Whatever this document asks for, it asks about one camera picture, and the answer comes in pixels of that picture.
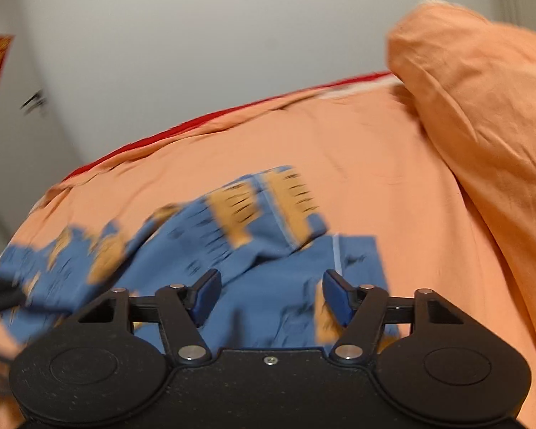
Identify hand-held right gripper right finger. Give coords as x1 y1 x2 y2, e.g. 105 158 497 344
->
323 269 465 364

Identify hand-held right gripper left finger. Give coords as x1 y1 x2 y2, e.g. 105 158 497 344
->
78 269 223 364

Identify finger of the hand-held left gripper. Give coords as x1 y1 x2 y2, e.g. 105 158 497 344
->
0 275 25 311

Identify red bed sheet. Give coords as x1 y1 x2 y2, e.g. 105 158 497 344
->
63 70 394 182

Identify orange pillow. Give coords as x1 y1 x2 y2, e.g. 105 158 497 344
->
386 2 536 367

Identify blue patterned pants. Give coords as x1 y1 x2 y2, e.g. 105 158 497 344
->
0 165 400 358

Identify door handle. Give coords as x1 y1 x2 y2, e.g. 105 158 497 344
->
20 90 48 117

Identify orange duvet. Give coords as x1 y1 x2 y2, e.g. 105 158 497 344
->
0 71 536 429

